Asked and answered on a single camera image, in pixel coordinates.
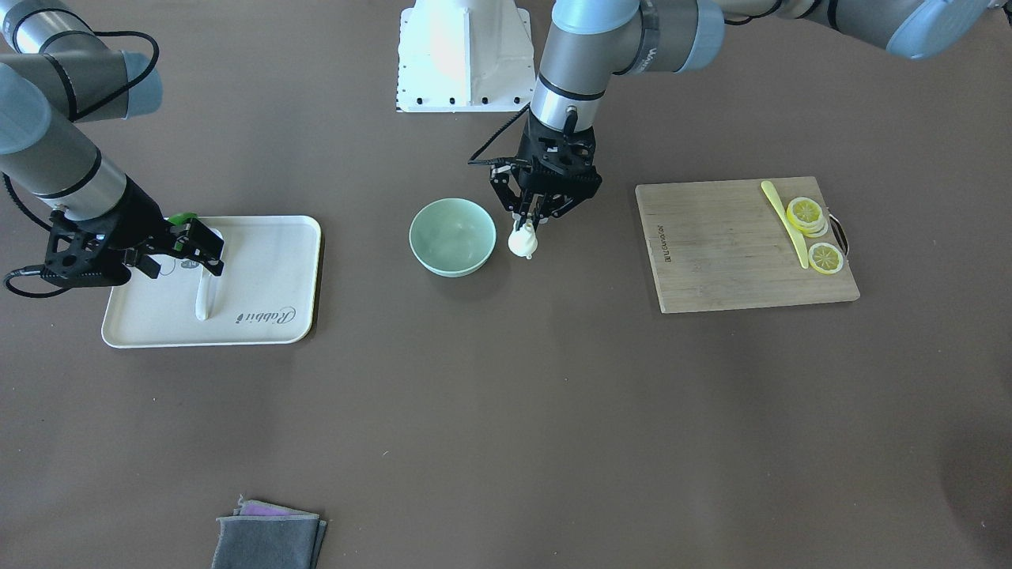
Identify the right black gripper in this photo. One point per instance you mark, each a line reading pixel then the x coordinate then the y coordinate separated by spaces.
pixel 141 213

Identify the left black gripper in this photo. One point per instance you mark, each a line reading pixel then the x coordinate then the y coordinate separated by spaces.
pixel 503 190

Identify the white ceramic spoon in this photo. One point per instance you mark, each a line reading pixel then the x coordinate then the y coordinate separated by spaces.
pixel 204 300

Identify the white steamed bun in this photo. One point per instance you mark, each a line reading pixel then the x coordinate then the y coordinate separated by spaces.
pixel 523 241

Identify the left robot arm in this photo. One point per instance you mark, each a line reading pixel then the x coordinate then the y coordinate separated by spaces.
pixel 590 42

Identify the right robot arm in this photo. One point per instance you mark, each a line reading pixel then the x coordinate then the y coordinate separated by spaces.
pixel 61 72

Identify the mint green bowl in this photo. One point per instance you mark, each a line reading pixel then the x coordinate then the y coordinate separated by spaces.
pixel 452 237

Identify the green lime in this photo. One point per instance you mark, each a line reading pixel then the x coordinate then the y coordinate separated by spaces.
pixel 182 218

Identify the cream rabbit tray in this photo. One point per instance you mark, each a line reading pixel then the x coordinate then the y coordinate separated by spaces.
pixel 265 295

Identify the wooden cutting board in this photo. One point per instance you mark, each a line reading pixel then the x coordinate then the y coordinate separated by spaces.
pixel 720 245

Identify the yellow plastic knife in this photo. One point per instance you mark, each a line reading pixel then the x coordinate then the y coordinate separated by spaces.
pixel 796 236

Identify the stacked lemon slices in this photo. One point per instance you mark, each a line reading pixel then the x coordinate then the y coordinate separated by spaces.
pixel 807 216

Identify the grey folded cloth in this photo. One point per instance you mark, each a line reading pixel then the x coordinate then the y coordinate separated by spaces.
pixel 264 535

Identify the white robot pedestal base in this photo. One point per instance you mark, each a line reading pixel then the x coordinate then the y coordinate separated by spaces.
pixel 464 56

